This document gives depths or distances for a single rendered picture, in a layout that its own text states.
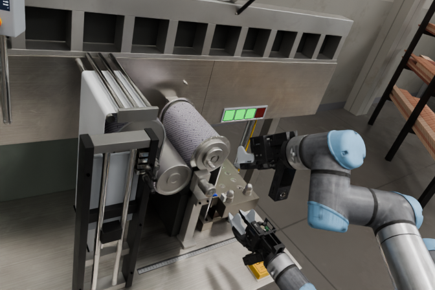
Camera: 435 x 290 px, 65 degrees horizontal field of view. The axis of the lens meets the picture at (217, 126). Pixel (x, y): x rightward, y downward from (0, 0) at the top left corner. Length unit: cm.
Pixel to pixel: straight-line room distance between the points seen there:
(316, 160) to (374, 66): 469
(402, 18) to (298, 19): 376
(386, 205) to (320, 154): 15
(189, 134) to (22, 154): 55
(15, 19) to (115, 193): 44
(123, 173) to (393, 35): 472
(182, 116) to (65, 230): 55
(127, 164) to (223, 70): 68
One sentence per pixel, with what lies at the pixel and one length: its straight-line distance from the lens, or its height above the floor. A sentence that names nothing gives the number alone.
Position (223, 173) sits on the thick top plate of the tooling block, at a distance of 141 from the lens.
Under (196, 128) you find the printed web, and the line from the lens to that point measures 111.
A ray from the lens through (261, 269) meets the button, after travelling 128.
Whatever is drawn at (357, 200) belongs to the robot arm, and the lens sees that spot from 70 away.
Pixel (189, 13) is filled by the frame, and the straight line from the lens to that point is 122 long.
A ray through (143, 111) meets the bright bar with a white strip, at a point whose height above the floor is 145.
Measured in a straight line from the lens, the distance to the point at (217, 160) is 110.
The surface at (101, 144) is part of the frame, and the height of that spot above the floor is 144.
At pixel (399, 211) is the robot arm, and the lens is 74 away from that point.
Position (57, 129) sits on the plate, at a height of 118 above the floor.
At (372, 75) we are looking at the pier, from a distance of 537.
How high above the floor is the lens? 187
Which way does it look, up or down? 29 degrees down
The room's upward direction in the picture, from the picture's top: 16 degrees clockwise
